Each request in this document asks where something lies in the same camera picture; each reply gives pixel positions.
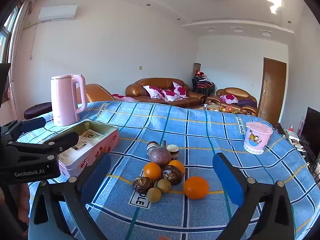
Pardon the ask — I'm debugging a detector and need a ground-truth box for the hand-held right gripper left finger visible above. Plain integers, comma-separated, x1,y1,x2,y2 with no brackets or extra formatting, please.
32,152,112,240

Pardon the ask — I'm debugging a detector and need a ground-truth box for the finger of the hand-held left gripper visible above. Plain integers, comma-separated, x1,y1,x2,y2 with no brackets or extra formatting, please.
7,132,79,162
0,117,47,145

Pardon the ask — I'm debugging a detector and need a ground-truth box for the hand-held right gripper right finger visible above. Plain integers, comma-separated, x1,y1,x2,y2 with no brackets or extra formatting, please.
212,152,295,240

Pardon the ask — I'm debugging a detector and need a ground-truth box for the pink tin box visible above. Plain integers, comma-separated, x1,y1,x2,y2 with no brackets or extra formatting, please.
57,120,120,178

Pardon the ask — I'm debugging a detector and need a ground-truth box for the large orange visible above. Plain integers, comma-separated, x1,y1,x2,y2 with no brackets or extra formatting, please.
183,176,210,200

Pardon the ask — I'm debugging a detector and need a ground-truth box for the dark brown swirled pastry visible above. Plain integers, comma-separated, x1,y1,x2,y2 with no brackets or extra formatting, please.
162,165,182,185
132,177,155,194

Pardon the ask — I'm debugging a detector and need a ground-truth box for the small brown kiwi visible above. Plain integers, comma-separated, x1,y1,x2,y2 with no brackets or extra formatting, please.
147,187,162,203
157,179,172,193

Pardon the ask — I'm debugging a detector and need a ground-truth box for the layered dessert jar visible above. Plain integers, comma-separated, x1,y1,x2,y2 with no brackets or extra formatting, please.
166,144,180,160

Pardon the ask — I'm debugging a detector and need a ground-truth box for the layered cake roll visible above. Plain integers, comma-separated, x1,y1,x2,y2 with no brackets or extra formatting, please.
146,141,160,158

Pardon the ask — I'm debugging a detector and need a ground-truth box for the purple round fruit with stem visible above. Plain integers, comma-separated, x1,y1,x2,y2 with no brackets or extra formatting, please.
149,140,172,167

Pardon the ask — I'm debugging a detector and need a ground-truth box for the person's left hand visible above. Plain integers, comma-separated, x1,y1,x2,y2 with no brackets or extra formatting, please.
11,183,30,222

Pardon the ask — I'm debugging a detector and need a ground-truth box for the dark purple stool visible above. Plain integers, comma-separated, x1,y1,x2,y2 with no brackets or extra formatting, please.
24,102,53,120

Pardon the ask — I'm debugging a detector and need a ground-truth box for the printed paper leaflet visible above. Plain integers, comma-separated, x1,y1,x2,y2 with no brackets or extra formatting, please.
59,129,107,164

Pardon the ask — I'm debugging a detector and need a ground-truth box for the pink electric kettle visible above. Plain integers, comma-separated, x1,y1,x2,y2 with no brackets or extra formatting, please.
50,74,87,127

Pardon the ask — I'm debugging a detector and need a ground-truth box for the pink cartoon cup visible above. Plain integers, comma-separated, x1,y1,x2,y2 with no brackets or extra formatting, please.
244,122,273,155

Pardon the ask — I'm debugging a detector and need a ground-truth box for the blue plaid tablecloth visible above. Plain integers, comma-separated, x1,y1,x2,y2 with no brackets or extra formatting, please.
17,100,317,240

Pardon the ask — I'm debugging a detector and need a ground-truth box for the brown leather recliner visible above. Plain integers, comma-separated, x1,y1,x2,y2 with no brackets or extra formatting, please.
76,84,117,103

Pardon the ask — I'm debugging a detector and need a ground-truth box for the coffee table with fruit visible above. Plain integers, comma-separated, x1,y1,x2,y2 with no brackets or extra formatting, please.
196,102,242,114

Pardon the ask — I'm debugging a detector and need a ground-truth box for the pink curtain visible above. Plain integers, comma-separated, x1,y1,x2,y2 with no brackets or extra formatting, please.
7,0,38,110

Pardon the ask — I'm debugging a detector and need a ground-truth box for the pink floral cloth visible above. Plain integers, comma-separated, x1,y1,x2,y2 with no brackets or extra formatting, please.
111,94,139,102

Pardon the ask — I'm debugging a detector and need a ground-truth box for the purple blanket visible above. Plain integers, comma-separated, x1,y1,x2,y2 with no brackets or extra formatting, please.
236,99,257,108

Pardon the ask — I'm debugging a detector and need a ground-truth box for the white red floral pillow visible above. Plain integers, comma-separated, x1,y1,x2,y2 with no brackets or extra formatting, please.
161,89,181,102
173,82,188,98
220,94,238,104
143,85,165,99

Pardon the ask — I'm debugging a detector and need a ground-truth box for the brown leather armchair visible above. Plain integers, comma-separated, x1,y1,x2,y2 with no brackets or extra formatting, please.
205,87,258,117

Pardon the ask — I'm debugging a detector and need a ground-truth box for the brown leather sofa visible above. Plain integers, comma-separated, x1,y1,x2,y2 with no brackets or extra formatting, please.
125,77,207,108

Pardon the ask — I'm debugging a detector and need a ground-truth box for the window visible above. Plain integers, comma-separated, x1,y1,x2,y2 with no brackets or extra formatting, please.
0,7,18,63

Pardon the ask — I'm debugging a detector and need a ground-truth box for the stack of dark chairs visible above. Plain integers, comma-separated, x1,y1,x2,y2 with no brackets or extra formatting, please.
192,76,215,97

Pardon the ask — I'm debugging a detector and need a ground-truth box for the black television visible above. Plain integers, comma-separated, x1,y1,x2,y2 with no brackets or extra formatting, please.
299,107,320,160

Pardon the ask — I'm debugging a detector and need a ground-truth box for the brown wooden door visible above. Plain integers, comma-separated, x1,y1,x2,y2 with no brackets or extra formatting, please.
257,57,287,117

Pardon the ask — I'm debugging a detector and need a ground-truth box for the white air conditioner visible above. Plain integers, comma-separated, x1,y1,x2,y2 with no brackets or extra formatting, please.
38,5,78,23

